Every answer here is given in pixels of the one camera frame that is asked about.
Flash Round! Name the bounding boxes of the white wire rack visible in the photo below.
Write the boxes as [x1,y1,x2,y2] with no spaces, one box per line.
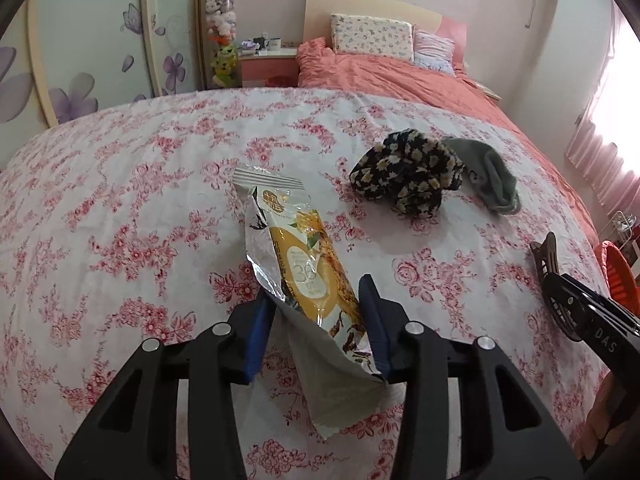
[610,210,639,263]

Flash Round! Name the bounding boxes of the yellow snack wrapper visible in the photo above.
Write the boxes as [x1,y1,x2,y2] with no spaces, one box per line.
[232,166,399,439]

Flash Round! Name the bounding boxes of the person's right hand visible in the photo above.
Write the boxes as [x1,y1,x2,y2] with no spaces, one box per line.
[574,372,628,460]

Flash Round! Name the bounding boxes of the pink window curtain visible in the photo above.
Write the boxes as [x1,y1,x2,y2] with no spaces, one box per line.
[565,6,639,216]

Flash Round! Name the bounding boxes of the orange laundry basket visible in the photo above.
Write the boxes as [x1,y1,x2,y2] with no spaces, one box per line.
[596,240,640,316]

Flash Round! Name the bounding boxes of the striped pink pillow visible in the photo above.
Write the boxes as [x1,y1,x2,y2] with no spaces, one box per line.
[413,28,456,76]

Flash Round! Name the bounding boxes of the pink left nightstand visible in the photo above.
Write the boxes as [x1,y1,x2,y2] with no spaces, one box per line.
[240,48,299,88]

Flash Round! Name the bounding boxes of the floral sliding wardrobe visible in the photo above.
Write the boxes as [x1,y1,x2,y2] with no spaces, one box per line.
[1,0,202,162]

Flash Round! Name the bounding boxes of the black floral scrunchie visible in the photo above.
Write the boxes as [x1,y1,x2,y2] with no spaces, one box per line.
[349,129,464,217]

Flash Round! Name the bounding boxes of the right nightstand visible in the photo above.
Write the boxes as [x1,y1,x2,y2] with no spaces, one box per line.
[469,79,501,104]

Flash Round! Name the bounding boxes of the floral white pillow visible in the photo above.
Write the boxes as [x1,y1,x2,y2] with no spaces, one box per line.
[330,13,413,62]

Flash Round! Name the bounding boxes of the coral bed duvet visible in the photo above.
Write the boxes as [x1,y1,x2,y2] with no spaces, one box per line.
[296,37,599,246]

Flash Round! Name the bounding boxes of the beige pink headboard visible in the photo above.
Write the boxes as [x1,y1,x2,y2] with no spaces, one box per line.
[303,0,466,64]

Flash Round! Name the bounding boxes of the grey green sock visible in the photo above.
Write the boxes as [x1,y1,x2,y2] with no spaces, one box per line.
[444,138,521,214]

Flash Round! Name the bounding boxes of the floral pink tablecloth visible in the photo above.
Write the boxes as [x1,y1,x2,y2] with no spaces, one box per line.
[1,89,605,474]

